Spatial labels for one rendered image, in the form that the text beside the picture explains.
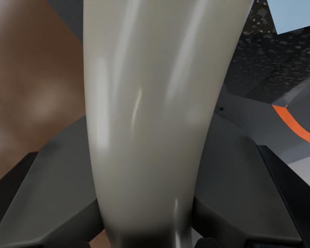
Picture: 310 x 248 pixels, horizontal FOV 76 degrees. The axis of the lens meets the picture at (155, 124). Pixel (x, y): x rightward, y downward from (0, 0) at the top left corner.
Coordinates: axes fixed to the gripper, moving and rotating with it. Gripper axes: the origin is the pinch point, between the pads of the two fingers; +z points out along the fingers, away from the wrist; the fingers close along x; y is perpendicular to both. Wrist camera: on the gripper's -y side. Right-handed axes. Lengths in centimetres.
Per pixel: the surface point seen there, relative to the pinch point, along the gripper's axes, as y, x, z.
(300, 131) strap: 59, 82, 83
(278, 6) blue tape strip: -5.0, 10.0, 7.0
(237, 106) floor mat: 42, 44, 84
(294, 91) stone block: 6.8, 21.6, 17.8
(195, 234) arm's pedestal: 66, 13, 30
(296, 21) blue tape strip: -3.9, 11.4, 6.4
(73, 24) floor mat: 1, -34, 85
